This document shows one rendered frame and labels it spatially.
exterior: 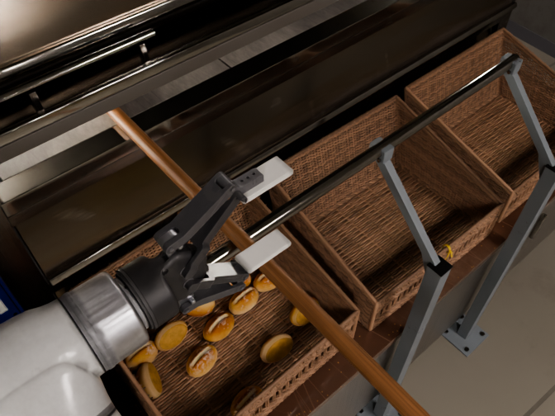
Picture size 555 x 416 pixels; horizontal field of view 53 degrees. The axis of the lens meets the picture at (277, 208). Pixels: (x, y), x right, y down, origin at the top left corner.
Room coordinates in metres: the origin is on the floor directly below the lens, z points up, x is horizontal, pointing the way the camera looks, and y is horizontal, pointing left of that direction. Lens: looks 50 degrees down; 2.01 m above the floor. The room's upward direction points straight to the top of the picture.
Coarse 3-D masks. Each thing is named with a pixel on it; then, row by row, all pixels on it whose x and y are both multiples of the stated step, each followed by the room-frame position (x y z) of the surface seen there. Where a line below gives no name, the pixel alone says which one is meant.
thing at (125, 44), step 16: (144, 32) 0.84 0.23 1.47; (112, 48) 0.79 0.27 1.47; (128, 48) 0.81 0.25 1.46; (144, 48) 0.82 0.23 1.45; (80, 64) 0.75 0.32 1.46; (32, 80) 0.71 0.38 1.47; (48, 80) 0.71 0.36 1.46; (0, 96) 0.67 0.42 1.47; (16, 96) 0.68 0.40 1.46; (32, 96) 0.69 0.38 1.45
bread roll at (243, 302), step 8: (248, 288) 0.83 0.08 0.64; (232, 296) 0.82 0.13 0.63; (240, 296) 0.81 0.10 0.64; (248, 296) 0.81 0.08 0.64; (256, 296) 0.82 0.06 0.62; (232, 304) 0.79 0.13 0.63; (240, 304) 0.79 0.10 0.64; (248, 304) 0.79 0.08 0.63; (232, 312) 0.77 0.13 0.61; (240, 312) 0.77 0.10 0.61
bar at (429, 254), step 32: (512, 64) 1.16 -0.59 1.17; (448, 96) 1.03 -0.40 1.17; (416, 128) 0.93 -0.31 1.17; (352, 160) 0.82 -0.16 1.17; (384, 160) 0.85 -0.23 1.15; (544, 160) 1.03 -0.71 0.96; (320, 192) 0.74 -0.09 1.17; (544, 192) 1.00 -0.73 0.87; (256, 224) 0.65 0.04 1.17; (416, 224) 0.77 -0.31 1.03; (224, 256) 0.58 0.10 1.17; (512, 256) 0.99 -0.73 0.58; (416, 320) 0.69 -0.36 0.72
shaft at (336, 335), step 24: (120, 120) 0.91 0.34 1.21; (144, 144) 0.83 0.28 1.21; (168, 168) 0.77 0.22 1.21; (192, 192) 0.70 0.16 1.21; (240, 240) 0.59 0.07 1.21; (264, 264) 0.54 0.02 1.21; (288, 288) 0.49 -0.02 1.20; (312, 312) 0.45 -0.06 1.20; (336, 336) 0.40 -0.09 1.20; (360, 360) 0.36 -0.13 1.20; (384, 384) 0.33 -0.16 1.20; (408, 408) 0.29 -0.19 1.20
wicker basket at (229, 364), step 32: (128, 256) 0.80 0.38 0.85; (288, 256) 0.91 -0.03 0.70; (320, 288) 0.81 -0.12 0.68; (192, 320) 0.76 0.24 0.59; (256, 320) 0.76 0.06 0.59; (288, 320) 0.76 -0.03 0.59; (352, 320) 0.70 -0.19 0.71; (160, 352) 0.66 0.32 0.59; (224, 352) 0.66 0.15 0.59; (256, 352) 0.66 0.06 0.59; (320, 352) 0.62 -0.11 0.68; (128, 384) 0.55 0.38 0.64; (192, 384) 0.57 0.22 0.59; (224, 384) 0.57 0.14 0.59; (256, 384) 0.57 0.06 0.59; (288, 384) 0.55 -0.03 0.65
